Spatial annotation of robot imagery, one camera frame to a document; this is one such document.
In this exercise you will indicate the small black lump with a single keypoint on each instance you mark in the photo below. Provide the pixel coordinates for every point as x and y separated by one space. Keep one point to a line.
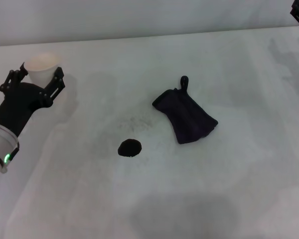
129 148

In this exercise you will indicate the white paper cup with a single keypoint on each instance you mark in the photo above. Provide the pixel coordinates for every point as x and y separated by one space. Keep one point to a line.
41 71

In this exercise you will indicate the dark purple rag with loop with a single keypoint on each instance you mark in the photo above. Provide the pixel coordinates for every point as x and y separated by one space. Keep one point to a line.
187 117

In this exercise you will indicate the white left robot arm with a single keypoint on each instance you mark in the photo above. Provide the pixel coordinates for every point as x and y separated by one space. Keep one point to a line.
0 147

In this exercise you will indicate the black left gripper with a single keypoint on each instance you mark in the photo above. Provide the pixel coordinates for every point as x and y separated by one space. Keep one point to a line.
17 104

